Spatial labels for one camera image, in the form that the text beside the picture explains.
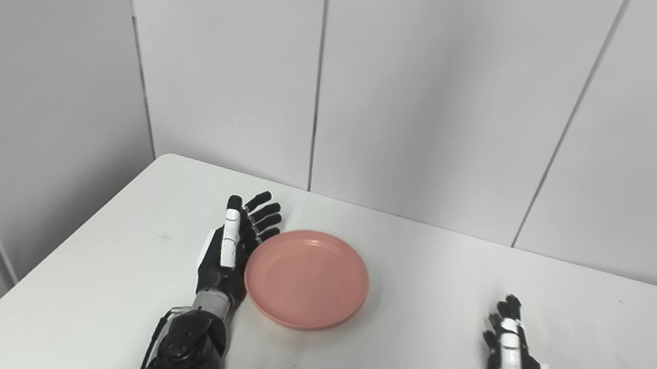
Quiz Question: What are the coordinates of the pink plate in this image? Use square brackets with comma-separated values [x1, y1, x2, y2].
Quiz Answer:
[238, 223, 376, 339]

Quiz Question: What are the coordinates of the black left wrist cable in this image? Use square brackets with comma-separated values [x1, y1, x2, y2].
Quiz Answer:
[138, 301, 190, 369]

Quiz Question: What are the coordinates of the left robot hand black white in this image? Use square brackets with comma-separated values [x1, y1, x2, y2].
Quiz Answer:
[192, 184, 286, 316]

